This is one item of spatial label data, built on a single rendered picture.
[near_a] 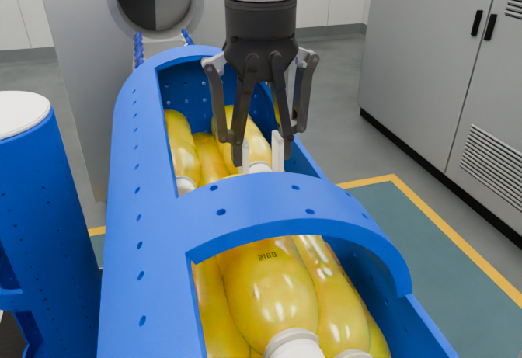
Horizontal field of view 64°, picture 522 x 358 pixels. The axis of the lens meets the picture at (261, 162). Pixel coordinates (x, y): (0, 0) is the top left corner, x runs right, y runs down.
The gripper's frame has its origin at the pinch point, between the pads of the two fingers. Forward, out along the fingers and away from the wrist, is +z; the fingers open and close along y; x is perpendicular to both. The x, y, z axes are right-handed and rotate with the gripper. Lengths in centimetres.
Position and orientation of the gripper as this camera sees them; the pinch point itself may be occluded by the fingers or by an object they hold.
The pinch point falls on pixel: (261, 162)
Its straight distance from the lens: 53.3
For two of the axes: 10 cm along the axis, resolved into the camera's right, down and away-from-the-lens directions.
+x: 2.6, 5.0, -8.2
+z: 0.0, 8.5, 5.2
